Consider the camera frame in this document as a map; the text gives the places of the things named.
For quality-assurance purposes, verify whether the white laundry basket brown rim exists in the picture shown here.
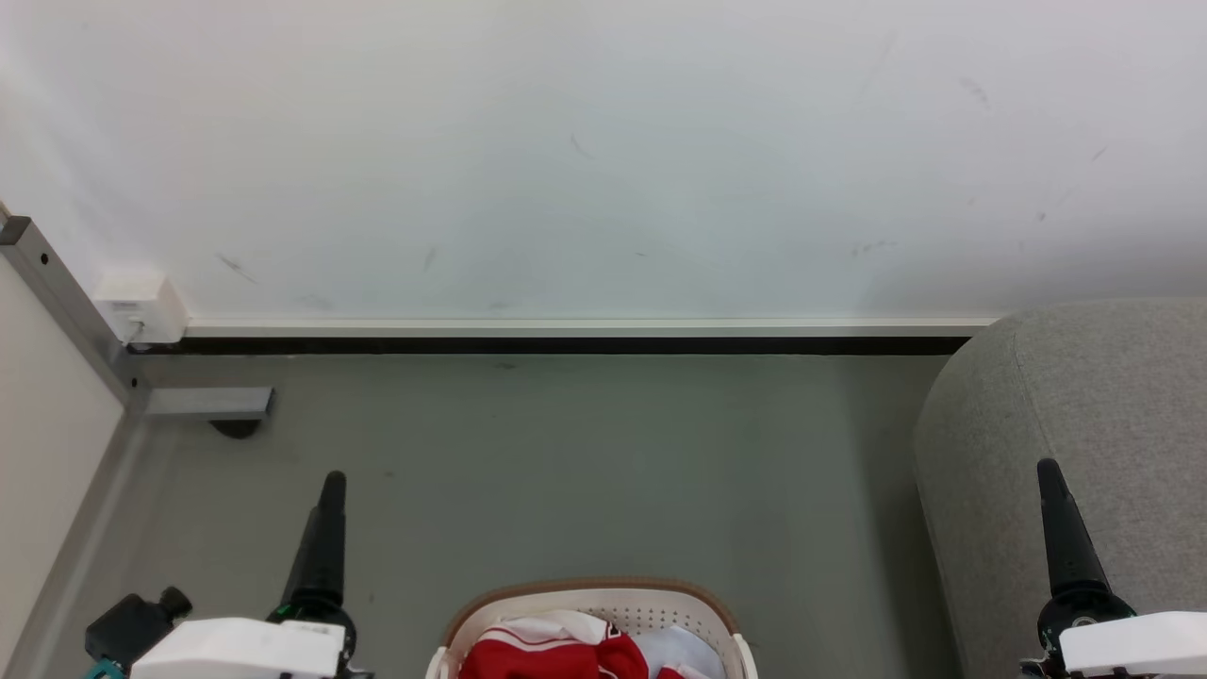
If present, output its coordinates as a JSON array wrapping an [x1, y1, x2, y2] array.
[[424, 577, 759, 679]]

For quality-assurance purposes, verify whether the light grey garment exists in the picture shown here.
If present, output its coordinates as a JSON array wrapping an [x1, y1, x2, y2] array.
[[630, 623, 728, 679]]

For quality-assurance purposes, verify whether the white wall socket box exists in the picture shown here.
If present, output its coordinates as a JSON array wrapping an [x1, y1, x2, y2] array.
[[93, 271, 190, 345]]

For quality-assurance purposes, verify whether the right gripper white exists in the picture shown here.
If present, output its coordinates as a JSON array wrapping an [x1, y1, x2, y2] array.
[[1021, 457, 1207, 679]]

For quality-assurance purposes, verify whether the grey metal partition foot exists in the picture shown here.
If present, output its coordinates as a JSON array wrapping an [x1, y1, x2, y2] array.
[[0, 216, 276, 422]]

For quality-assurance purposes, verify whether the grey fabric sofa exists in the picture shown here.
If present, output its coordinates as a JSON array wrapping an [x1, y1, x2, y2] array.
[[913, 298, 1207, 679]]

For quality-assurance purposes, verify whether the red and white garment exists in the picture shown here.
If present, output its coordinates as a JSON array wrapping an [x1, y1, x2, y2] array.
[[458, 610, 703, 679]]

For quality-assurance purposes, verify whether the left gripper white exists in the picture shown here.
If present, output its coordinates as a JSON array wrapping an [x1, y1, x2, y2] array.
[[130, 471, 374, 679]]

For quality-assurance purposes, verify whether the white and black baseboard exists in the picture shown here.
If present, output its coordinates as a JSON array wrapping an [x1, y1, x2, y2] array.
[[127, 317, 1000, 357]]

